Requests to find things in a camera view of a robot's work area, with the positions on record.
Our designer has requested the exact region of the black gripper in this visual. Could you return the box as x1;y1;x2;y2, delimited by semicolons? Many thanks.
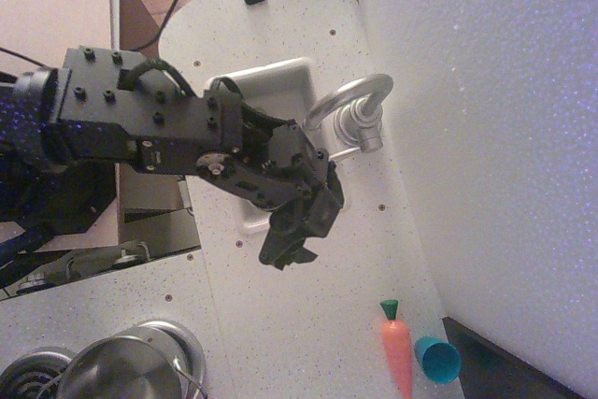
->
242;120;344;271

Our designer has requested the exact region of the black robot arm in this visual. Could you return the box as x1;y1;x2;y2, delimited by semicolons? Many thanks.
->
1;47;344;269

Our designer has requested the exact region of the silver toy faucet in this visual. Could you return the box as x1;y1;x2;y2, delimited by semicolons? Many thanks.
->
302;74;393;162

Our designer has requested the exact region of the orange plastic toy carrot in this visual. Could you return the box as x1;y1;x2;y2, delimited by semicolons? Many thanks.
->
379;299;413;398

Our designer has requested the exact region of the white toy sink basin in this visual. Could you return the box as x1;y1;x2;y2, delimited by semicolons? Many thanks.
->
205;57;340;235

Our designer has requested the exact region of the teal plastic cup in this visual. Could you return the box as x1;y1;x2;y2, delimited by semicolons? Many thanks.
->
414;336;462;384

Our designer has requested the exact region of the stainless steel pot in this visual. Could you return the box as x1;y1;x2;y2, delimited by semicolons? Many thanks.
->
57;335;183;398

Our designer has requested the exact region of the silver stove burner left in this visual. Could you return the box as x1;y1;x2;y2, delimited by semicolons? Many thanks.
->
1;348;75;398

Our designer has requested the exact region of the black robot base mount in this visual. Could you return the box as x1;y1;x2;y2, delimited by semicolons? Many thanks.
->
1;164;201;299

